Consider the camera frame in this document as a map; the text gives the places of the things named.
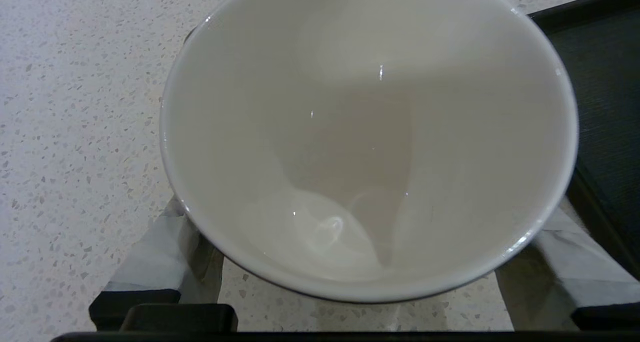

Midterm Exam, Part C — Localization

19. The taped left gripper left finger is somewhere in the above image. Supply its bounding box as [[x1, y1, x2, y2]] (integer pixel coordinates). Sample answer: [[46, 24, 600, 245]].
[[89, 195, 238, 332]]

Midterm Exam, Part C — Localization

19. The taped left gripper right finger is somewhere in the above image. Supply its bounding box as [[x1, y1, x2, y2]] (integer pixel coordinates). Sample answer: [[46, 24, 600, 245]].
[[495, 197, 640, 332]]

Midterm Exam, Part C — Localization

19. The black cup white inside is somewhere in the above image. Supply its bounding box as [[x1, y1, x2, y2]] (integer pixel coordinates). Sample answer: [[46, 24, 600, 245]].
[[159, 0, 580, 304]]

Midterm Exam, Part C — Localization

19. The black rectangular serving tray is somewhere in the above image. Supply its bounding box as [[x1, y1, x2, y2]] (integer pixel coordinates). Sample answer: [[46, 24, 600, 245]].
[[527, 0, 640, 281]]

